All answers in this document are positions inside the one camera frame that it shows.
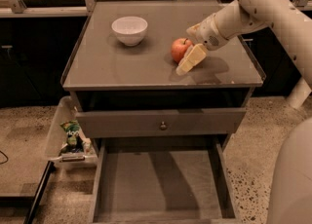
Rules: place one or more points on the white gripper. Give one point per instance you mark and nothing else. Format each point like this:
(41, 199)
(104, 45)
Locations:
(207, 34)

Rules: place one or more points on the red apple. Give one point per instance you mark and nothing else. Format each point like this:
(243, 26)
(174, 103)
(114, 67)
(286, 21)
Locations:
(179, 48)

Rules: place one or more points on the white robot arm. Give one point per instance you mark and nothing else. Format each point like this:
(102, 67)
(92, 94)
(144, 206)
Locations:
(291, 190)

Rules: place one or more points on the grey top drawer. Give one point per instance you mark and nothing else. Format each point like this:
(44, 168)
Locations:
(97, 124)

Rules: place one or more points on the grey drawer cabinet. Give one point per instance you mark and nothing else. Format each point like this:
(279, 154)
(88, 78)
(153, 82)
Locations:
(106, 75)

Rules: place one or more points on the round drawer knob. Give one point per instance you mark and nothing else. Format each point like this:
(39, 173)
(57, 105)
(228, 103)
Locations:
(163, 126)

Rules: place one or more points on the open grey middle drawer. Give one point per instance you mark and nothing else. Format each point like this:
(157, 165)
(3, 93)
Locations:
(162, 180)

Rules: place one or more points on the white ceramic bowl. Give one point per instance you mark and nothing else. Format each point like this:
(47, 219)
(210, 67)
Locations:
(130, 30)

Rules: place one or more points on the white table leg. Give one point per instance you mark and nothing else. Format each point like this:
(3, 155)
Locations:
(299, 94)

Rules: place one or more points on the green snack bag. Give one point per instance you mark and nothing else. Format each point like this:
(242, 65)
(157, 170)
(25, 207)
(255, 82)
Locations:
(73, 142)

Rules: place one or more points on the clear plastic bin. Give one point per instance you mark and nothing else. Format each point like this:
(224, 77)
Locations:
(56, 136)

